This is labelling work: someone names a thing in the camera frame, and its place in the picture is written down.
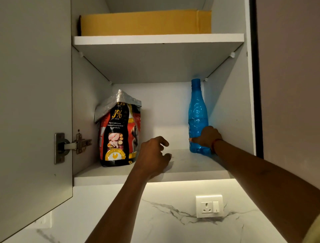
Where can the person's left hand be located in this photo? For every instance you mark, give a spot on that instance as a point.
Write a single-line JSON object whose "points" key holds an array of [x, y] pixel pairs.
{"points": [[150, 160]]}

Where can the person's right hand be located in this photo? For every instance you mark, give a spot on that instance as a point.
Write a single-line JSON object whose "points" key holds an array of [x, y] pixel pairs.
{"points": [[207, 137]]}

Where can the blue water bottle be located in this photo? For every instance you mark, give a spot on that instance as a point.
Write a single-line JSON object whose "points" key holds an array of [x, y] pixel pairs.
{"points": [[197, 112]]}

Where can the red black pet food bag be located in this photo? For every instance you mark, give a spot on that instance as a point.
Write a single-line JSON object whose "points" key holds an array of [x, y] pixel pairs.
{"points": [[117, 135]]}

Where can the person's right forearm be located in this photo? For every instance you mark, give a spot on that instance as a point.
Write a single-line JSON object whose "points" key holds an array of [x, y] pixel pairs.
{"points": [[270, 190]]}

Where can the person's left forearm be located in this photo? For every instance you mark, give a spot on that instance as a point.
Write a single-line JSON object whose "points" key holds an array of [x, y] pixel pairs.
{"points": [[120, 212]]}

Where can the red wrist band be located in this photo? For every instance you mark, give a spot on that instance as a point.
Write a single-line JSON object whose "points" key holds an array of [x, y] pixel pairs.
{"points": [[215, 145]]}

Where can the metal cabinet hinge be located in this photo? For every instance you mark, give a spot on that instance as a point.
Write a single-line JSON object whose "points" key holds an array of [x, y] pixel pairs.
{"points": [[60, 147]]}

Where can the long yellow box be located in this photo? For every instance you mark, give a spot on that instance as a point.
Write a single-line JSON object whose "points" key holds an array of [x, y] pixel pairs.
{"points": [[145, 23]]}

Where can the white wall socket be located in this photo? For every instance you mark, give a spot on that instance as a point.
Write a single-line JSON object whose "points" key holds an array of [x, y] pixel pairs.
{"points": [[209, 206], [40, 221]]}

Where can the grey wall cabinet body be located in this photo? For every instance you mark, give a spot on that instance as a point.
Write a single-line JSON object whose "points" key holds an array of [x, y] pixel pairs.
{"points": [[160, 60]]}

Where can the brown wall cabinet door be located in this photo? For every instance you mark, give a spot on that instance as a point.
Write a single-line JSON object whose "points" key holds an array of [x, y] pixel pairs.
{"points": [[290, 87]]}

